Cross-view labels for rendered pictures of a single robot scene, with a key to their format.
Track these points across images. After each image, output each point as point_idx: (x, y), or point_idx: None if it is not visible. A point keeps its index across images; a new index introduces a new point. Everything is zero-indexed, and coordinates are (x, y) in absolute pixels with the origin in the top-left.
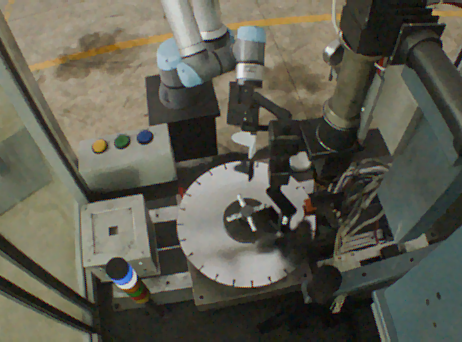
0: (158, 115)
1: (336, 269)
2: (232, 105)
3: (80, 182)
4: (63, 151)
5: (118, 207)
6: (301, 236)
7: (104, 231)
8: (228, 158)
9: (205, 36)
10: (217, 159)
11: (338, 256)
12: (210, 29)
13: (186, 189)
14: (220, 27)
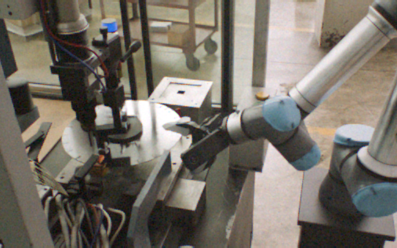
0: (316, 173)
1: (15, 86)
2: (216, 116)
3: (227, 77)
4: (231, 41)
5: (196, 96)
6: (80, 151)
7: (183, 89)
8: (230, 206)
9: (362, 148)
10: (234, 198)
11: (47, 189)
12: (368, 147)
13: (214, 170)
14: (374, 159)
